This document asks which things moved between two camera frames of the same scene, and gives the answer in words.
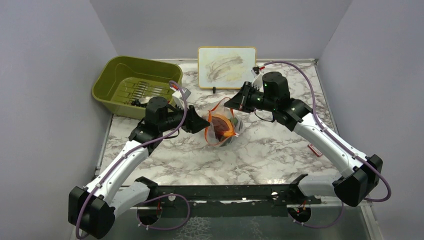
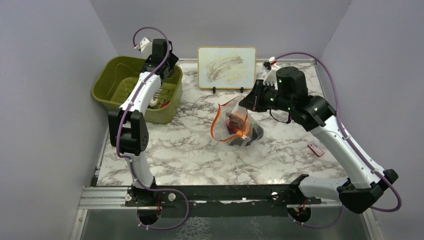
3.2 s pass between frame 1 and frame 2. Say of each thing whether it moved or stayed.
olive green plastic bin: stayed
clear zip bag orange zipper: moved
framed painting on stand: stayed
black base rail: stayed
